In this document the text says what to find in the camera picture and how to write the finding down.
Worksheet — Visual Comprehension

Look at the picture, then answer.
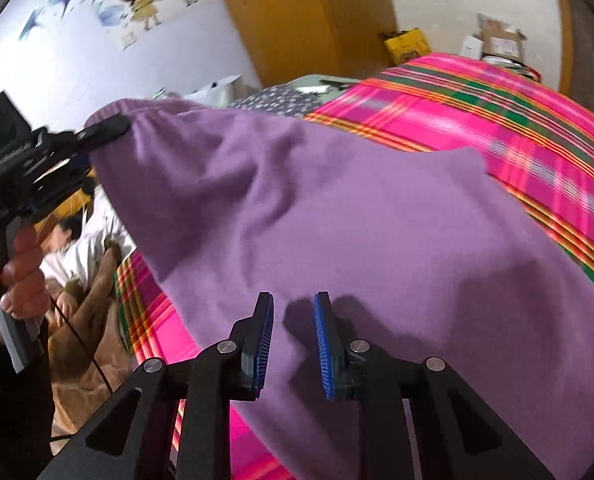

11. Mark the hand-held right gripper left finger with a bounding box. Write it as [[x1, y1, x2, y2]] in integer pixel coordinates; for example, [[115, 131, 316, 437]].
[[37, 291, 275, 480]]

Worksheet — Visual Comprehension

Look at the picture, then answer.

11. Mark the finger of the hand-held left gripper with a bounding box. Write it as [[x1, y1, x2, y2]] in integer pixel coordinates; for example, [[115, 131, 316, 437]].
[[38, 156, 93, 207], [74, 114, 130, 152]]

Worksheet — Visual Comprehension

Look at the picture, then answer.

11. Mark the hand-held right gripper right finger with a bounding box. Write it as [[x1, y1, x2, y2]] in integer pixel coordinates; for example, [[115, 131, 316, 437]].
[[313, 291, 555, 480]]

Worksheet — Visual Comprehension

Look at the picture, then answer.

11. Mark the purple fleece garment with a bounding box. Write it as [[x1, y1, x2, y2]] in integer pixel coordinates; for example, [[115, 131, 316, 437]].
[[84, 97, 594, 480]]

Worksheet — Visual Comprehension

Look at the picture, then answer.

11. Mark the person's left hand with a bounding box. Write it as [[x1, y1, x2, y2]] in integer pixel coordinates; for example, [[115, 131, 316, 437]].
[[0, 222, 50, 341]]

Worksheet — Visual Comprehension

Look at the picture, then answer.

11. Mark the white shopping bag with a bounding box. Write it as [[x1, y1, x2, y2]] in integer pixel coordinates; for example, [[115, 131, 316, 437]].
[[182, 75, 243, 106]]

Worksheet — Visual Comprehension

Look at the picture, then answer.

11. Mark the brown blanket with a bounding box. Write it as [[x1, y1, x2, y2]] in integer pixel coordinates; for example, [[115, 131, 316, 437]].
[[47, 245, 138, 436]]

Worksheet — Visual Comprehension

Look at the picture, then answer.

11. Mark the dark floral folded cloth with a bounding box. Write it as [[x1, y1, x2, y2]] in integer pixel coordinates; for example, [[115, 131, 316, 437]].
[[227, 84, 328, 118]]

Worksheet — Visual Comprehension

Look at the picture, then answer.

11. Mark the wooden wardrobe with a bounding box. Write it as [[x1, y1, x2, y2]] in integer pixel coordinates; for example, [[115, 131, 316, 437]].
[[209, 0, 398, 88]]

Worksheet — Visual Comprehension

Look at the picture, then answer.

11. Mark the pink plaid blanket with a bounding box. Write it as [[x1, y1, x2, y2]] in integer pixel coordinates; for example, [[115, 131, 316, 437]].
[[114, 52, 594, 480]]

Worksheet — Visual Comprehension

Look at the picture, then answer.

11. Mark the yellow bag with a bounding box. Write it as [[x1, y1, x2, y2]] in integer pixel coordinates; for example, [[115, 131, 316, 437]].
[[382, 29, 432, 65]]

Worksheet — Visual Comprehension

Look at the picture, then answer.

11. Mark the small white box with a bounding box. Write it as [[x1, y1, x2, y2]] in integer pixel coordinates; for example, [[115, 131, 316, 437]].
[[459, 34, 484, 61]]

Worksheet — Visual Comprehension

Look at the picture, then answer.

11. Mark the cardboard box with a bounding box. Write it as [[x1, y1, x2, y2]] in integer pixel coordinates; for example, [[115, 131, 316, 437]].
[[477, 14, 528, 58]]

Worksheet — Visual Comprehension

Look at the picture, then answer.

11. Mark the plastic-covered doorway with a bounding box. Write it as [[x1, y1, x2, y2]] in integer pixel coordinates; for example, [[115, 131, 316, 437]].
[[552, 0, 594, 126]]

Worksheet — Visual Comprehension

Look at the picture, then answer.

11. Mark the cartoon wall sticker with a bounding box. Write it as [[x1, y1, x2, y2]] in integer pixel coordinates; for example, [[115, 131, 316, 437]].
[[17, 0, 218, 53]]

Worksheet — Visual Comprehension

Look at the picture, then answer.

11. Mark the black cable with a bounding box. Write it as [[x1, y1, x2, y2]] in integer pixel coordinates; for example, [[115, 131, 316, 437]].
[[50, 295, 115, 396]]

